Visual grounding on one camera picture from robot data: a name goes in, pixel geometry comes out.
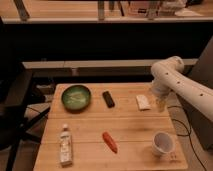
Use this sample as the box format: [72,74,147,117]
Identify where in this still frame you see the black office chair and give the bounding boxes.
[0,61,50,171]

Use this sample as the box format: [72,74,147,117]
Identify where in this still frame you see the white sponge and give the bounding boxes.
[136,95,151,110]

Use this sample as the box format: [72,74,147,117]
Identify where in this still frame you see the black cable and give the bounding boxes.
[168,104,208,171]

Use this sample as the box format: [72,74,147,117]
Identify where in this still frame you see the wooden shelf rail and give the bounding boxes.
[21,58,198,70]

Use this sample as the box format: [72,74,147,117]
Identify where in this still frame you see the black rectangular block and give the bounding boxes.
[102,91,115,108]

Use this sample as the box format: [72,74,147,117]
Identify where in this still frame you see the white plastic cup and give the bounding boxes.
[152,132,175,157]

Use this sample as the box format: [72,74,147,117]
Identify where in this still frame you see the green ceramic bowl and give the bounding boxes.
[61,85,91,111]

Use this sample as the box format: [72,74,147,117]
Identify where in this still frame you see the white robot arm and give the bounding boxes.
[151,56,213,120]

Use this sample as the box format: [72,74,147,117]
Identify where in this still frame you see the orange carrot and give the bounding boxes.
[102,132,118,153]

